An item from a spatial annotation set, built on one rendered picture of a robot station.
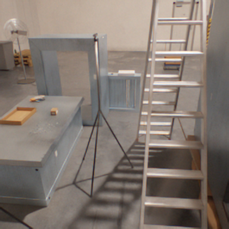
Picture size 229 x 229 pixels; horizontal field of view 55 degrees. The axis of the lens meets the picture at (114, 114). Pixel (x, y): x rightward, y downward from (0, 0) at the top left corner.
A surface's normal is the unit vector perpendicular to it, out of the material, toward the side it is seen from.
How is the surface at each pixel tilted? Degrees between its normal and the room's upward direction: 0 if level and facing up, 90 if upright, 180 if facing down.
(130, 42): 90
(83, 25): 90
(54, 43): 90
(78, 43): 90
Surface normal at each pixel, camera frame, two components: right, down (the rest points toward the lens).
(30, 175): -0.11, 0.44
